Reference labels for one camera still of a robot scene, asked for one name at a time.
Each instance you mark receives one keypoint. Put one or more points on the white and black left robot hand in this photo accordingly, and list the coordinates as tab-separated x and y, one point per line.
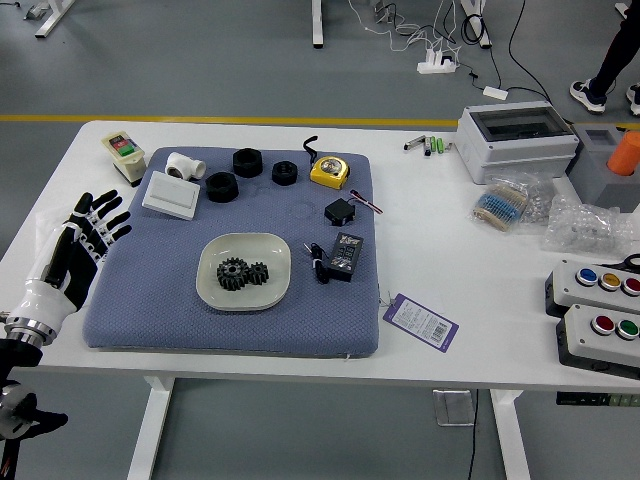
70	265

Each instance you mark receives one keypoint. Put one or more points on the big black gear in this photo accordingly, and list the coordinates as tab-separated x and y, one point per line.
231	275

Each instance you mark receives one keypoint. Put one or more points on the small black gear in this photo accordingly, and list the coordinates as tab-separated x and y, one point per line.
260	273

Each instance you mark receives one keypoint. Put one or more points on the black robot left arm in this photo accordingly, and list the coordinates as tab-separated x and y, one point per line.
17	355

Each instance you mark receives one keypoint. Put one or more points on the big black hex nut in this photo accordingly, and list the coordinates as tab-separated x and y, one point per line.
220	187
246	162

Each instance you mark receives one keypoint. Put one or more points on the small black hex nut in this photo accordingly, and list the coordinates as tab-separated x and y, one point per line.
284	173

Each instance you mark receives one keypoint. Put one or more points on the blue-yellow-red button box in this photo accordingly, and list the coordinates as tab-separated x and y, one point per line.
567	295

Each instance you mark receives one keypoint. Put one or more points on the red-green button box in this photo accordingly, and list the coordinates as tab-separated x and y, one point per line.
585	342

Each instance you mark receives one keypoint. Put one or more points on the white square plate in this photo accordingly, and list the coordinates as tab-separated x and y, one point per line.
220	250

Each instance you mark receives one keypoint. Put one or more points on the white pipe tee fitting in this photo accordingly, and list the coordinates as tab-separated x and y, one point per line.
184	165

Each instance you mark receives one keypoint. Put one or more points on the blue-grey quilted mat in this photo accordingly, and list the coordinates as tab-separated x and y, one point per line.
280	320

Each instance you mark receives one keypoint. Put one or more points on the white background table leg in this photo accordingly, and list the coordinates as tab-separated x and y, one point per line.
317	22
475	17
52	17

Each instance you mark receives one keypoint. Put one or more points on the yellow tape measure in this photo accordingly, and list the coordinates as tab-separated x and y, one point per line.
330	172

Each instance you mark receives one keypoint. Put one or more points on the purple product tag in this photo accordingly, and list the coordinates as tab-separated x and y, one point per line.
420	322

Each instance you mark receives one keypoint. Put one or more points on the silver metal stick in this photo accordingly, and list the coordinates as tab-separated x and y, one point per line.
414	143

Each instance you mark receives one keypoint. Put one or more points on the silver floor plate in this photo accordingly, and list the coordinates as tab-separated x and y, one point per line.
452	407

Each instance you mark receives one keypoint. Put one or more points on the white power strip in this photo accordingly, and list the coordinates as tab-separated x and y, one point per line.
435	66

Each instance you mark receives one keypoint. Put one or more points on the bag of resistors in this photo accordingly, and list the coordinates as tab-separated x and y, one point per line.
500	205

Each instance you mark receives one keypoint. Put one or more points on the white power adapter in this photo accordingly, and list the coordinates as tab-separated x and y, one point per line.
495	92

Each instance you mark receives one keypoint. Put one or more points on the bag of screws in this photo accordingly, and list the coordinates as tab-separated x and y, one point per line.
540	205

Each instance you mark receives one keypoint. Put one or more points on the bubble wrap bag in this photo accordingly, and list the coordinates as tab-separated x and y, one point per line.
585	225

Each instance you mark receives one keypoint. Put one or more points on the grey block holder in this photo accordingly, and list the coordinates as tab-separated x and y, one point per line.
592	175

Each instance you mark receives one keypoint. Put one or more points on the black table control panel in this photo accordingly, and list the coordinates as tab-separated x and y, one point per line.
590	398

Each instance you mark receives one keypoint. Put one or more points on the black scissors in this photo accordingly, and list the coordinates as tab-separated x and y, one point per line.
631	261

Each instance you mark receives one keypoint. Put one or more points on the orange cylinder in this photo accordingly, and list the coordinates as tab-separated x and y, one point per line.
625	154

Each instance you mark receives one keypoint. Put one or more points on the person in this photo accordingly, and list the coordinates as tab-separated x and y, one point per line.
617	50

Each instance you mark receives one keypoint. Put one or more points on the beige red-green push-button switch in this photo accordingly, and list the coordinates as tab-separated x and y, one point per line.
125	159

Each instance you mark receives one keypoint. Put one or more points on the white wall switch plate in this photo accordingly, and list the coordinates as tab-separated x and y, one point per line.
170	196

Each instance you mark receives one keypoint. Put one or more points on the grey enclosure with clear lid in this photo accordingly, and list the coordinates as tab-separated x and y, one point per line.
515	150

